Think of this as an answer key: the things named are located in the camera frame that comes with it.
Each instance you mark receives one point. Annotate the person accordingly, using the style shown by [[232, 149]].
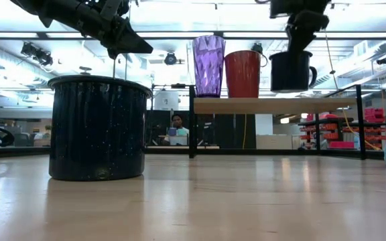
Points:
[[177, 130]]

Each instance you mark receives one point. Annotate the red storage bin rack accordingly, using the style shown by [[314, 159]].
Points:
[[374, 115]]

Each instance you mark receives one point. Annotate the dark blue speckled enamel mug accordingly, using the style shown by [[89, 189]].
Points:
[[290, 72], [97, 130]]

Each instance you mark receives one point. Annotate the black ceiling light cluster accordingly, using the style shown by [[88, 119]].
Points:
[[37, 53]]

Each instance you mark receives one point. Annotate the purple faceted plastic tumbler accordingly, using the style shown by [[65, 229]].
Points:
[[209, 67]]

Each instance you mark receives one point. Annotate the beige cabinet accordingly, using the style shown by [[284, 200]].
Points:
[[273, 142]]

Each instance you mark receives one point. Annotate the black aluminium table frame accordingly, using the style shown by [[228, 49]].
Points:
[[246, 152]]

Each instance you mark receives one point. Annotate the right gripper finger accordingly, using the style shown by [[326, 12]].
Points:
[[298, 41]]

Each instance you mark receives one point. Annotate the black ceiling spotlight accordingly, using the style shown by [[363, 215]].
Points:
[[170, 58], [384, 60]]

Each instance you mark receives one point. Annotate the wooden shelf black legs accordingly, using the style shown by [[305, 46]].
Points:
[[263, 105]]

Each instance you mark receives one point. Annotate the black overhead camera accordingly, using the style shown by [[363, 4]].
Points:
[[256, 47]]

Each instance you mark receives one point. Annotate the red mug white inside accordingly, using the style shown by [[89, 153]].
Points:
[[243, 75]]

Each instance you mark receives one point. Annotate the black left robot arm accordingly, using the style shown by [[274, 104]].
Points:
[[29, 5]]

